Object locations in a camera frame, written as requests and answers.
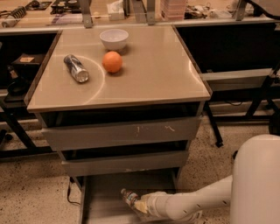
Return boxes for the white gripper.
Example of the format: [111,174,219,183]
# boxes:
[134,192,168,217]

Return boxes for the clear plastic water bottle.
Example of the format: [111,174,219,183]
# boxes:
[121,188,149,221]

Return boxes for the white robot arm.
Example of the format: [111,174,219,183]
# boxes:
[135,135,280,224]

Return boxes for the open grey bottom drawer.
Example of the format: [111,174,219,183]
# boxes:
[80,169,186,224]

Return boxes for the grey middle drawer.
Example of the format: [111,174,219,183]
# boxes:
[61,150,188,177]

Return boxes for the grey drawer cabinet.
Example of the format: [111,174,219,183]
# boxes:
[24,24,213,224]

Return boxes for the grey top drawer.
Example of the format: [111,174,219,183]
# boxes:
[42,116,200,151]

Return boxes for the orange fruit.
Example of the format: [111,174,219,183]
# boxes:
[102,51,123,73]

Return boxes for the silver blue drink can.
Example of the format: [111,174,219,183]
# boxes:
[64,54,89,83]

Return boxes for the white ceramic bowl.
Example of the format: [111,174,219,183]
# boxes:
[100,29,129,51]

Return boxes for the black box with label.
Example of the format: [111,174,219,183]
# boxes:
[11,53,45,81]

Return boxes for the white tissue box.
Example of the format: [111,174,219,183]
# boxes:
[107,0,125,21]

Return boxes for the pink stacked trays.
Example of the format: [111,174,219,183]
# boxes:
[160,0,187,21]

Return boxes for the black coiled spring tool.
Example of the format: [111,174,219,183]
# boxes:
[2,6,26,28]

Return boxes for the black cable on floor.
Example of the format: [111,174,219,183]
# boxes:
[66,176,81,207]

